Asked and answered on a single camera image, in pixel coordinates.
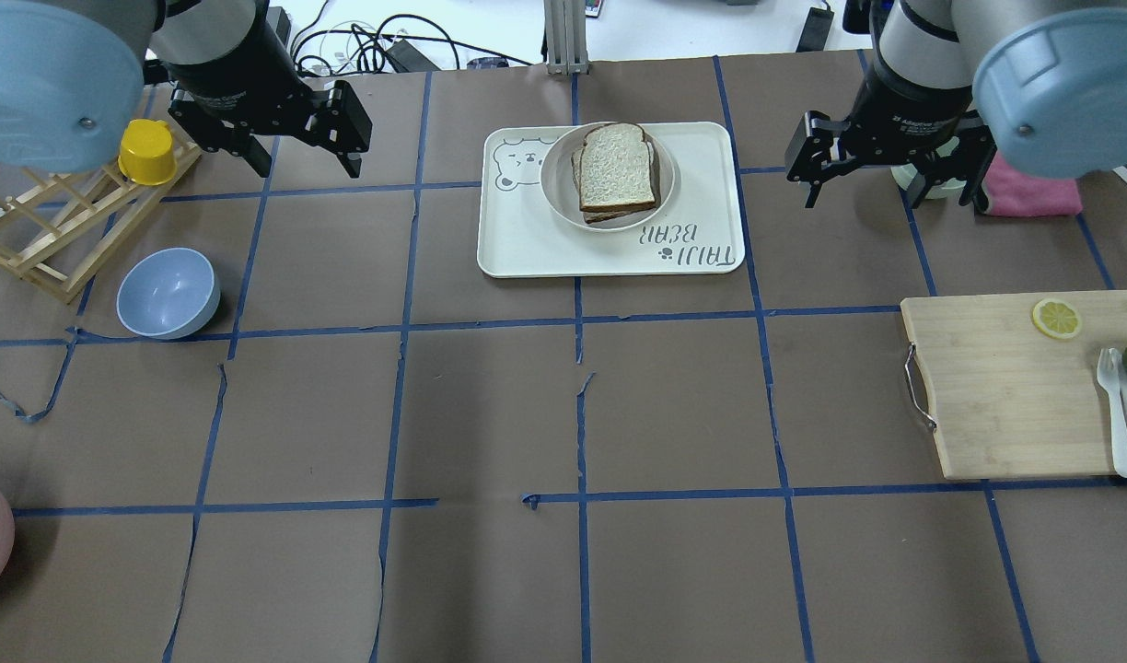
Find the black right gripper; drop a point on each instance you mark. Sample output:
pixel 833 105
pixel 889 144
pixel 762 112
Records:
pixel 912 106

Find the blue bowl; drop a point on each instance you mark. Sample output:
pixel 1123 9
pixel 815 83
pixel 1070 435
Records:
pixel 170 294

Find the bread slice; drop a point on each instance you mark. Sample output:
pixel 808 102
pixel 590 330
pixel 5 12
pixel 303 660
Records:
pixel 660 161
pixel 617 166

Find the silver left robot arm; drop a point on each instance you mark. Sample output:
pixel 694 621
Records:
pixel 71 73

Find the wooden cup rack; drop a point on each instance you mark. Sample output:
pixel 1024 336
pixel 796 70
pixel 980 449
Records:
pixel 67 226

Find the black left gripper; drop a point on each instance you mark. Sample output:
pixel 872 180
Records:
pixel 235 81

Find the lemon slice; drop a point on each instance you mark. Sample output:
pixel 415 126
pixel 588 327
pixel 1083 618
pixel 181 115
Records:
pixel 1057 318

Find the cream bear serving tray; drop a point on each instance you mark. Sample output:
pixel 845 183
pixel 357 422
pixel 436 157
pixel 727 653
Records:
pixel 520 237

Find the bread slice under egg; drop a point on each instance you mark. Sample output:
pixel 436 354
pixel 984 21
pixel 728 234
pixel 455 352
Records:
pixel 660 161

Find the white round plate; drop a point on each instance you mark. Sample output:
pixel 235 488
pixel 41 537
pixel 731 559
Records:
pixel 608 177

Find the white plastic fork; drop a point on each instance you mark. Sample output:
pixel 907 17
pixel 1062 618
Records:
pixel 1108 379

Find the yellow cup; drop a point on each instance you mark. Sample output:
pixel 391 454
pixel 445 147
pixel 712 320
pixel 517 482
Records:
pixel 147 152

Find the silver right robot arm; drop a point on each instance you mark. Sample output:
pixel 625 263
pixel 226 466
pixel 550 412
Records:
pixel 1040 85

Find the pink cloth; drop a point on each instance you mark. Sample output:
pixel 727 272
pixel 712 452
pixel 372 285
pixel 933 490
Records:
pixel 1015 194

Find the bamboo cutting board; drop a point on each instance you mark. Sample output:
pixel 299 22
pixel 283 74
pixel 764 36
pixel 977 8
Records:
pixel 1008 401

